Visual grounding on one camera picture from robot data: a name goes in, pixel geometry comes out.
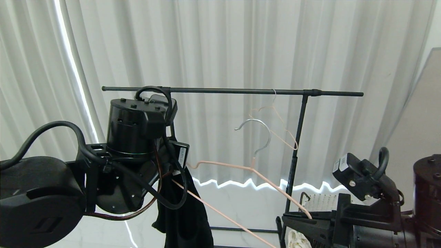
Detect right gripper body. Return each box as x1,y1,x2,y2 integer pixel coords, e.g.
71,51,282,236
331,194,414,248

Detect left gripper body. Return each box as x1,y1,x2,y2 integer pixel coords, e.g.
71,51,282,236
98,141,190,215

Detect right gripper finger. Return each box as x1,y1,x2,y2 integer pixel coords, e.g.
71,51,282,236
282,212,333,221
283,220,334,240

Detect black shorts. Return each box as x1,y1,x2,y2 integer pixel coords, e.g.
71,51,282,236
152,136,214,248

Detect pink clothes hanger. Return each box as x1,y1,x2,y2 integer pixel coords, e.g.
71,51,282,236
171,119,313,248
249,90,298,151

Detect white laundry basket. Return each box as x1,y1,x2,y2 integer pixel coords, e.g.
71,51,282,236
299,192,340,248

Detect black clothes rack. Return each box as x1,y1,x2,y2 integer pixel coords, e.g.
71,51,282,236
102,86,364,248

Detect cream printed garment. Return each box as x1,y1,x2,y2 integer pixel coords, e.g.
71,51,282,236
288,230,313,248

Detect white curtain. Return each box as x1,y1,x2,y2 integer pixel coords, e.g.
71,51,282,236
0,0,437,193

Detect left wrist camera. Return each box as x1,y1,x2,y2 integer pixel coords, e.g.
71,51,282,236
148,94,178,126

